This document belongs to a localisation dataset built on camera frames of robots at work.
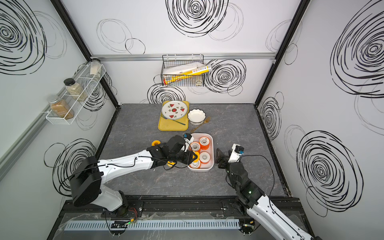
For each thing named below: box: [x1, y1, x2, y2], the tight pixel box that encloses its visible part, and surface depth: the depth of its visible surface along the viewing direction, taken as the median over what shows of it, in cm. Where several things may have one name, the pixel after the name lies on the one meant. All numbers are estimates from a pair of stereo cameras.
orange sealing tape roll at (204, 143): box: [199, 136, 210, 150], surface depth 95 cm
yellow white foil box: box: [162, 63, 212, 76], surface depth 88 cm
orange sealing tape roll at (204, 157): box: [199, 151, 211, 164], surface depth 91 cm
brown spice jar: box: [48, 96, 75, 120], surface depth 65 cm
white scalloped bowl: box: [187, 108, 207, 126], surface depth 114 cm
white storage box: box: [187, 133, 215, 172], surface depth 92 cm
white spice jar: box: [90, 58, 102, 78], surface depth 88 cm
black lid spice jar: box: [63, 78, 88, 102], surface depth 72 cm
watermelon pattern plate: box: [161, 100, 188, 120], surface depth 118 cm
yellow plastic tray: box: [158, 101, 190, 132], surface depth 111 cm
